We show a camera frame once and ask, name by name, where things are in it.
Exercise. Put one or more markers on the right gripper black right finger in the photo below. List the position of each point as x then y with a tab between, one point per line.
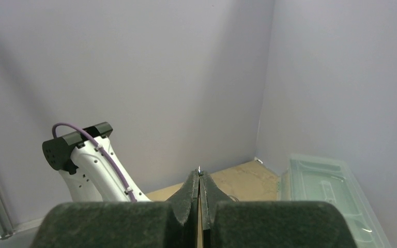
227	223

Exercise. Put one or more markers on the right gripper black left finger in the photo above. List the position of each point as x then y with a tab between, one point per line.
170	223

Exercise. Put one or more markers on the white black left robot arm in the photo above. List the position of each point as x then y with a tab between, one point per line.
87	162

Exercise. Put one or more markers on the clear plastic storage box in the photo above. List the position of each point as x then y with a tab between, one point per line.
322	179

